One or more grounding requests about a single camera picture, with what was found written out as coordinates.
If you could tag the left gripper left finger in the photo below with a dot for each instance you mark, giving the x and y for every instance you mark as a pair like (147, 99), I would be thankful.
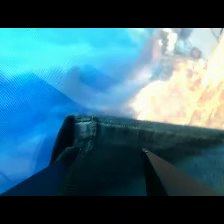
(50, 180)

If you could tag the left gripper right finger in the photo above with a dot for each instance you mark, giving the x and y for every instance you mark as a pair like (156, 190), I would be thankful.
(163, 180)

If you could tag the dark blue jeans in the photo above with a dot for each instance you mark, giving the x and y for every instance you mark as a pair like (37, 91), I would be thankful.
(126, 146)

